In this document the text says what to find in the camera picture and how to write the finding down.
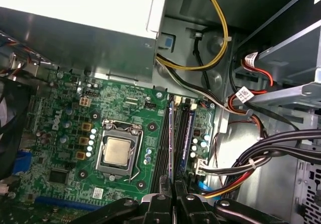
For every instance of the blue expansion slot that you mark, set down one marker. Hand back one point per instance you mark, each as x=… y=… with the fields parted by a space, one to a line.
x=65 y=204

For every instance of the blue board connector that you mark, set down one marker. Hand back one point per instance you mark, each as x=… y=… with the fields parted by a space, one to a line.
x=22 y=162

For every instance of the black RAM slot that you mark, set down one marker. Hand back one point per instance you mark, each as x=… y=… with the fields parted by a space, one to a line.
x=160 y=146
x=181 y=138

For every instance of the grey metal drive cage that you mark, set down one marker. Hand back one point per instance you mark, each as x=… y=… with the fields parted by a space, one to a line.
x=288 y=58

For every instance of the CPU socket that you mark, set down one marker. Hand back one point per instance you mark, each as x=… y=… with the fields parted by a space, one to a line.
x=118 y=167

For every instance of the black case fan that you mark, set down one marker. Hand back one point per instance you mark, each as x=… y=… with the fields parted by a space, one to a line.
x=10 y=133

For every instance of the grey power supply unit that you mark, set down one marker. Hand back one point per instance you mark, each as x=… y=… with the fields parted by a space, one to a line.
x=75 y=8

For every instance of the silver CPU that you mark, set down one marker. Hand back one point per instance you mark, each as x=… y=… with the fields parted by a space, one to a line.
x=116 y=151

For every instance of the blue case clip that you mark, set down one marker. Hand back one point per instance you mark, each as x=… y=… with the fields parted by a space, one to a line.
x=167 y=43

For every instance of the metal socket cover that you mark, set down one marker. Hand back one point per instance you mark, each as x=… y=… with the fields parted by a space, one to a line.
x=100 y=151

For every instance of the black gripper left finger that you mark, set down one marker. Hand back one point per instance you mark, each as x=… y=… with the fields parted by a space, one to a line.
x=156 y=209

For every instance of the black PC case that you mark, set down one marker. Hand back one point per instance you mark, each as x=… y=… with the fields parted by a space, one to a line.
x=270 y=196

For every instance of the blue RAM stick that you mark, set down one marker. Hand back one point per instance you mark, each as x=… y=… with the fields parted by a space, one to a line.
x=171 y=143

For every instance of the green motherboard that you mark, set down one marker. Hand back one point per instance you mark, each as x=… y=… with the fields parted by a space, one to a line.
x=120 y=103

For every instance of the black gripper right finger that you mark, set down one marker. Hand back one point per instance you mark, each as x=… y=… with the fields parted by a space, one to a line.
x=190 y=209

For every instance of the grey metal disk bay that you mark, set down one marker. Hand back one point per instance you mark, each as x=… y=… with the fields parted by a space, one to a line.
x=308 y=183

